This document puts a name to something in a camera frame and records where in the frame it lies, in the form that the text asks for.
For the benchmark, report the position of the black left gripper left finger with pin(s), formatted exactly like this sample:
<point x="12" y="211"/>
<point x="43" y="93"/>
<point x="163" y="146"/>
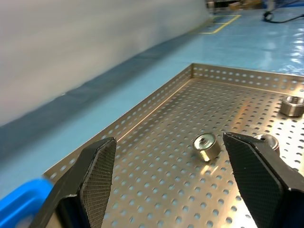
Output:
<point x="95" y="180"/>

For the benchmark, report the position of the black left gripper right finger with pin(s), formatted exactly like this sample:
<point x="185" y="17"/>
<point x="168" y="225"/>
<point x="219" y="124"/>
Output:
<point x="259" y="180"/>

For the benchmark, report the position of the blue plastic tray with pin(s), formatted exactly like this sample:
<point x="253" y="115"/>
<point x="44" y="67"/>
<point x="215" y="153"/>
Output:
<point x="21" y="202"/>

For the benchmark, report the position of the perforated steel tray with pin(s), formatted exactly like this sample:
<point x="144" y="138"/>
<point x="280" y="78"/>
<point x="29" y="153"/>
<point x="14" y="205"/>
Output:
<point x="180" y="133"/>

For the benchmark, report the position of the metal roller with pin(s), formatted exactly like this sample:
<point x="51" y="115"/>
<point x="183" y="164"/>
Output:
<point x="207" y="147"/>
<point x="269" y="140"/>

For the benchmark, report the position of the silver threaded metal nut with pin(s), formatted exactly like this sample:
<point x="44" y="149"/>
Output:
<point x="292" y="105"/>

